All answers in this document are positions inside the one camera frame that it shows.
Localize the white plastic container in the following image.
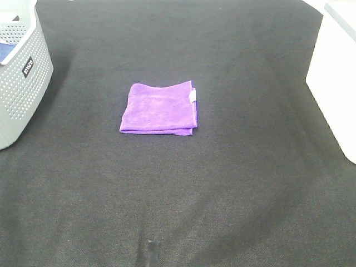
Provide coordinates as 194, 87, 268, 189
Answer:
306, 1, 355, 162

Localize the grey perforated plastic basket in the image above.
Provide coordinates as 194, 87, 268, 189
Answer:
1, 1, 53, 149

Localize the blue cloth in basket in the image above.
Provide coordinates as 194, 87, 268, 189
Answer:
0, 43, 16, 62

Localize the black tape strip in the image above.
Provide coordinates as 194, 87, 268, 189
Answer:
146, 240, 160, 267

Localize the black fabric table mat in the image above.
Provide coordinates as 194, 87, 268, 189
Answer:
1, 1, 355, 266

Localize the purple folded towel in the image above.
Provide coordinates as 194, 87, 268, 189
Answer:
119, 81, 198, 136

